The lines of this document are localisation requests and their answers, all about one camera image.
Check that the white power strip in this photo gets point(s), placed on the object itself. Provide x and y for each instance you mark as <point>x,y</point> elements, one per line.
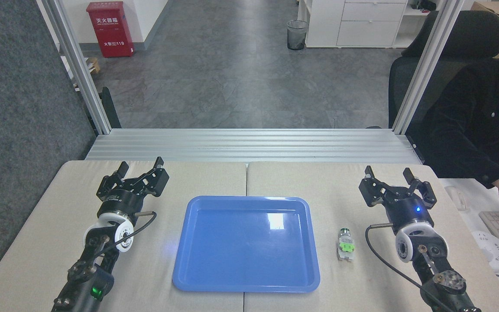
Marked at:
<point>492,250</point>

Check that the person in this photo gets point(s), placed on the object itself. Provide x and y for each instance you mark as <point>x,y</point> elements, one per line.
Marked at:
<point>470,121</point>

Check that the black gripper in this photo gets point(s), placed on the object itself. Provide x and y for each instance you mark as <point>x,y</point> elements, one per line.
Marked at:
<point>121,201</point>
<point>407,212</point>

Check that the red fire equipment box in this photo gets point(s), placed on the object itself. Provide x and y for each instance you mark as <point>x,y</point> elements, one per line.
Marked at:
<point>110,30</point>

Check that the silver aluminium post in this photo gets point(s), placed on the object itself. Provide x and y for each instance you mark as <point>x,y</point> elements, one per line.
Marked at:
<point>80,73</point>
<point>427,65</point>

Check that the mesh waste bin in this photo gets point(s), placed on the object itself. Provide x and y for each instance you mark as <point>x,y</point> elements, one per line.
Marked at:
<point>296,37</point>

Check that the silver aluminium rail platform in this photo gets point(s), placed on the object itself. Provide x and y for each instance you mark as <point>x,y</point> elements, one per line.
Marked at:
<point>249,145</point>

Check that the white drawer cabinet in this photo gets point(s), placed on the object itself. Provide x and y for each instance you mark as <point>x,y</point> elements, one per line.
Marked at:
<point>353,26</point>

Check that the grey felt partition panel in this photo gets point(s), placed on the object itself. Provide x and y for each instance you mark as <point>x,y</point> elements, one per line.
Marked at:
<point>20,130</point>

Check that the black stand base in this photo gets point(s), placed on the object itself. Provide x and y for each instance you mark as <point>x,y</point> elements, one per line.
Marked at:
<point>110,110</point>

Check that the blue plastic tray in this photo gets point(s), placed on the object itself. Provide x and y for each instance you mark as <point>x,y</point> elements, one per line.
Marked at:
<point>245,247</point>

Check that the green and white switch part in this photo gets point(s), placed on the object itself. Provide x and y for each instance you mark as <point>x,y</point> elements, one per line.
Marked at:
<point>346,248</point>

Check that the black office chair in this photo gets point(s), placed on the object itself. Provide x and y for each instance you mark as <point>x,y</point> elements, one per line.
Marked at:
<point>457,39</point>

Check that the white computer mouse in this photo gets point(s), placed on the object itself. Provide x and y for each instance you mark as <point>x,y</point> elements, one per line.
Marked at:
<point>456,198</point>

